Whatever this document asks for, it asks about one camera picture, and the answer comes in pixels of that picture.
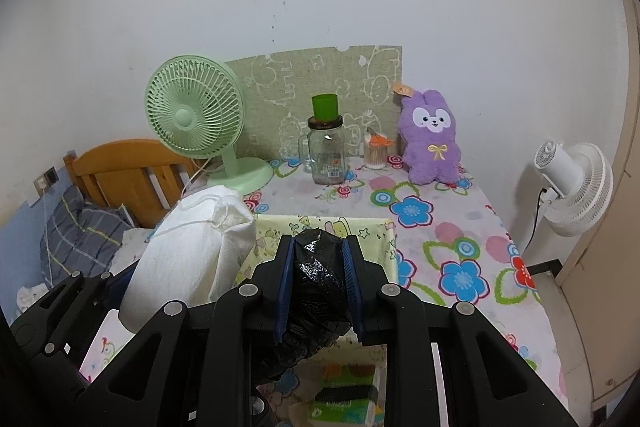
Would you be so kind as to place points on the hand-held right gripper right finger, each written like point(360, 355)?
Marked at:
point(350, 292)

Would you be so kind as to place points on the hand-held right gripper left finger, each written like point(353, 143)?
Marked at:
point(282, 297)

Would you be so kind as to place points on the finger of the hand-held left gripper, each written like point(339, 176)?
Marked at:
point(119, 288)

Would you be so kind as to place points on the black plastic bag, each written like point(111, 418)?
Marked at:
point(320, 287)

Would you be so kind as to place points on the yellow printed storage basket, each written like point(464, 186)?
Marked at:
point(370, 237)

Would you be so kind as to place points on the white foam sponge block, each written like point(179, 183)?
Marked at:
point(190, 247)

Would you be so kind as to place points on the blue plaid pillow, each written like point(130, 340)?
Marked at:
point(75, 232)

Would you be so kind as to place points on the black flat packet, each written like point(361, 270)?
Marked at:
point(347, 393)

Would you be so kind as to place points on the floral tablecloth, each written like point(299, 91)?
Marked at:
point(450, 227)

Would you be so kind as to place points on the wooden bed headboard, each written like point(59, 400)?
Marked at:
point(125, 167)

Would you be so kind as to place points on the green tissue pack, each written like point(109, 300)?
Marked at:
point(340, 413)

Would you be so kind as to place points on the glass jar mug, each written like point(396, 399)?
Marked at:
point(327, 157)

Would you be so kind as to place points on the cotton swab container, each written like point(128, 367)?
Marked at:
point(375, 157)

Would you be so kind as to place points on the purple plush bunny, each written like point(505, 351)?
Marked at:
point(430, 147)

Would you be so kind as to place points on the green desk fan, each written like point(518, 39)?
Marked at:
point(185, 117)

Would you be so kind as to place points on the green plastic cup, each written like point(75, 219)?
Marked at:
point(325, 107)

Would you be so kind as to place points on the green cartoon printed board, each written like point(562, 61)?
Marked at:
point(300, 77)

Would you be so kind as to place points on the beige wooden door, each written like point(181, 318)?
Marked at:
point(600, 307)

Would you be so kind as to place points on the white clip fan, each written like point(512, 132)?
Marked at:
point(580, 192)

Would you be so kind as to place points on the wall socket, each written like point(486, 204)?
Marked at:
point(47, 179)

